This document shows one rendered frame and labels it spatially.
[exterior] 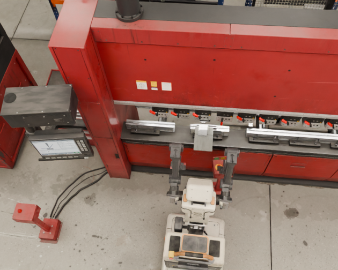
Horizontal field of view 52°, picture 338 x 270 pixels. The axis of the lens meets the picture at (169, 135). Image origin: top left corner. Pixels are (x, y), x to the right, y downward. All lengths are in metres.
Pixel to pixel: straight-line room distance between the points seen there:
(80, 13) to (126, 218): 2.44
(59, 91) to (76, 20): 0.53
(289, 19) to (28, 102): 1.93
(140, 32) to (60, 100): 0.76
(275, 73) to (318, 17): 0.47
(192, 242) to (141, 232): 1.11
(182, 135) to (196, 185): 0.91
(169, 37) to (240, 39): 0.48
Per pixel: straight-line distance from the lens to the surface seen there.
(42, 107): 2.67
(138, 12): 2.55
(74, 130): 2.94
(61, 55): 2.56
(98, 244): 4.19
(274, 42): 2.52
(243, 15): 2.58
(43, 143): 3.01
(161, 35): 2.48
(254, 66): 2.71
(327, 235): 4.42
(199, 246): 3.16
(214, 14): 2.56
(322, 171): 4.14
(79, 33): 2.53
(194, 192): 2.81
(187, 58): 2.65
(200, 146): 3.38
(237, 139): 3.60
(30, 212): 3.64
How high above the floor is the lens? 4.00
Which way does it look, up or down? 61 degrees down
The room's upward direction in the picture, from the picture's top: 4 degrees counter-clockwise
